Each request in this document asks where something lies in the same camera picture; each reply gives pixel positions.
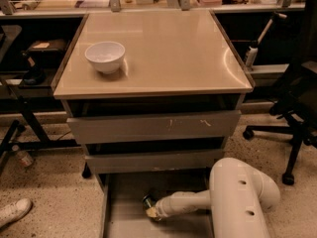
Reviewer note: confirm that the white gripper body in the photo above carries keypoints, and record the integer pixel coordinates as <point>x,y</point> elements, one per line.
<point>163,205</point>

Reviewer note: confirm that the green soda can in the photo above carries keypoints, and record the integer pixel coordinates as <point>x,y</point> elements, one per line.
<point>148,202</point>

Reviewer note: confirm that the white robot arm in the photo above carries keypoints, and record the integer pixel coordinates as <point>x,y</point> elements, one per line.
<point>238,196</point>

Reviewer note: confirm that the bottom open grey drawer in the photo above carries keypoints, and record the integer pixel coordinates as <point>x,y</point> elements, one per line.
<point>123,209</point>

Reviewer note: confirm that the middle grey drawer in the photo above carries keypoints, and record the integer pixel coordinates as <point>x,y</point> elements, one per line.
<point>153,162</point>

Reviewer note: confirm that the top grey drawer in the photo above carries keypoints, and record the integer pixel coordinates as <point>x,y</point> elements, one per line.
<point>137,128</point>

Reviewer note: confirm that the plastic water bottle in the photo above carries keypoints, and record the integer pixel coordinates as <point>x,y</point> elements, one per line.
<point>23,156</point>

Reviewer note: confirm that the white sneaker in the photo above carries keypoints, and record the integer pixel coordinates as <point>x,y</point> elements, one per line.
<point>15,211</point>

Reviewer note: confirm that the white ceramic bowl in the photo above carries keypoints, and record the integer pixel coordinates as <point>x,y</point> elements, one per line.
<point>106,57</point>

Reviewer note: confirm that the black office chair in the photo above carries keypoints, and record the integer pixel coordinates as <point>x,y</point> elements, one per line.
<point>296,93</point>

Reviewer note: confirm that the black tape dispenser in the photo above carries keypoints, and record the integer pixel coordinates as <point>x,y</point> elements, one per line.
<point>35,75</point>

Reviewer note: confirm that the black box with label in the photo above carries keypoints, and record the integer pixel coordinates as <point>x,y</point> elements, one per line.
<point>48,50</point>

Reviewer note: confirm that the white handled tool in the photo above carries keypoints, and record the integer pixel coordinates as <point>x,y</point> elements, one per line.
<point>252,51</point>

